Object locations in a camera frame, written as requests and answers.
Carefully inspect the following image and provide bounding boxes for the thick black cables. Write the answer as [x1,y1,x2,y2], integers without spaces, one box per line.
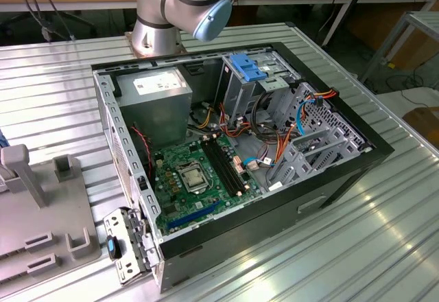
[251,91,277,140]

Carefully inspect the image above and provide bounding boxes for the blue expansion slot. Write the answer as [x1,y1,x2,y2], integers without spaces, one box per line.
[167,201,222,231]

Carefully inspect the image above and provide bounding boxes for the blue plastic drive latch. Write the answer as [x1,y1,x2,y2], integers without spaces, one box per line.
[230,54,270,82]

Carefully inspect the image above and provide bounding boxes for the blue data wire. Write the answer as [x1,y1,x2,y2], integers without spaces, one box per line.
[241,96,322,172]

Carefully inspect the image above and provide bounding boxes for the grey parts rack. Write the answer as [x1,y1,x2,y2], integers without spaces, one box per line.
[0,143,102,279]

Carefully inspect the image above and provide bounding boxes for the hinged metal slot bracket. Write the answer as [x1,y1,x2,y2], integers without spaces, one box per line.
[102,205,162,286]

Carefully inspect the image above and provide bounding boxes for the small cardboard box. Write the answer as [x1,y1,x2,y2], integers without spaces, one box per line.
[401,106,439,145]

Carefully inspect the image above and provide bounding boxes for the black latch blue stripe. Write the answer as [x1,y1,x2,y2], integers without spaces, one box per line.
[105,235,123,261]

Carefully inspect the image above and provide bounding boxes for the red black twisted wire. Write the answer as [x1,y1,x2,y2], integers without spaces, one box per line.
[129,124,154,181]

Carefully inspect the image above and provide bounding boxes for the black PC case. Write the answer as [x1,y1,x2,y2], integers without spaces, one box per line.
[89,40,395,294]

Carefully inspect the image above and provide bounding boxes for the green motherboard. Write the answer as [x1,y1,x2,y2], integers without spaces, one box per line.
[152,133,265,237]

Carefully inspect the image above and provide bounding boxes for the aluminium frame stand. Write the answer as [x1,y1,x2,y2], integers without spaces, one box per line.
[359,10,439,89]

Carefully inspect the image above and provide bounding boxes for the thin purple wire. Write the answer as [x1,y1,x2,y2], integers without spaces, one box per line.
[255,143,275,167]

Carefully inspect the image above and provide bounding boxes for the grey power supply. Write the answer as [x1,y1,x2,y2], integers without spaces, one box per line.
[115,67,193,152]

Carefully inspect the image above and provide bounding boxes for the large brown box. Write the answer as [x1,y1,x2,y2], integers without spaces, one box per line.
[342,5,439,71]

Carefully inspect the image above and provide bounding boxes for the yellow black wire bundle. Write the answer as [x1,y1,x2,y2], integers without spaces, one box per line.
[191,101,217,128]

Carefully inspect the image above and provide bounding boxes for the black RAM slot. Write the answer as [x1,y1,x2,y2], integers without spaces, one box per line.
[200,139,239,197]
[209,137,246,194]
[214,137,250,192]
[205,139,243,196]

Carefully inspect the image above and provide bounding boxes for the grey metal disk bay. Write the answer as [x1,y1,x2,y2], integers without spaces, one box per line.
[265,126,373,193]

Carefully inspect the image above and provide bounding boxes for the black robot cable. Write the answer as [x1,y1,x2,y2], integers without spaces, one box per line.
[13,0,76,44]

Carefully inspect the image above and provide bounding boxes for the CPU socket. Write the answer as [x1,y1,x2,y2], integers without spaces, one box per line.
[174,165,212,196]

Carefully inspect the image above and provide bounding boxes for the orange red wire bundle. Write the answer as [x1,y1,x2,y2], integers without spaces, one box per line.
[218,104,263,145]

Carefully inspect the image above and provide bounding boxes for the silver CPU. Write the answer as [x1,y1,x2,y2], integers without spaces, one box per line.
[181,171,206,189]

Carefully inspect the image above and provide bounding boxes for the orange red power wire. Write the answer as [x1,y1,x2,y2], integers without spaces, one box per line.
[272,88,340,170]

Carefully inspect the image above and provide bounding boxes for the grey metal drive cage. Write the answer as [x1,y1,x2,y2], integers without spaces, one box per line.
[215,49,299,128]

